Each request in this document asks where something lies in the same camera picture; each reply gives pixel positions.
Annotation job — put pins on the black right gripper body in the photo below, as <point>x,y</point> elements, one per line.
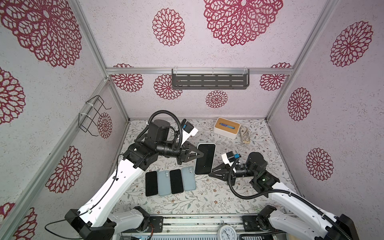
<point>242,173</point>

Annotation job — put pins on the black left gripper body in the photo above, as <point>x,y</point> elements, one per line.
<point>181,156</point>

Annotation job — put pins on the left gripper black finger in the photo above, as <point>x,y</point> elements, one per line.
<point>192,156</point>
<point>192,150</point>

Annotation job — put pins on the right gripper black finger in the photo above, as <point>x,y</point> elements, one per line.
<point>223,176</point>
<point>222,168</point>

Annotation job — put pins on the purple bare phone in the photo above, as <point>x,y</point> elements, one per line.
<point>176,181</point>

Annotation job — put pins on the light blue phone case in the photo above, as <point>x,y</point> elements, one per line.
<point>164,183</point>

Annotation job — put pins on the black bare phone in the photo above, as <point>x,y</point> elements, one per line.
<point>151,183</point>

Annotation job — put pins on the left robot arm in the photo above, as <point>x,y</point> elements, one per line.
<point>164,135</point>

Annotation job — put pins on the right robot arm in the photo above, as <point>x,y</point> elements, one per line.
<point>309,223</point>

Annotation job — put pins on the white tissue box wooden lid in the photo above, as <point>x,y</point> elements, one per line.
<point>227,128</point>

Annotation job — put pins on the white analog clock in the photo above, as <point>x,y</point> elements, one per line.
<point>227,232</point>

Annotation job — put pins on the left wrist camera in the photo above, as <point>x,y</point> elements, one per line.
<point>188,131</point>

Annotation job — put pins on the metal base rail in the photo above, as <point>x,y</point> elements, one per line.
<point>194,227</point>

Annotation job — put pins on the grey wall shelf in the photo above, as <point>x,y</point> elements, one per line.
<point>212,81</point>

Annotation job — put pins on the black wire wall rack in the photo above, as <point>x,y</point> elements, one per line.
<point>96,121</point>

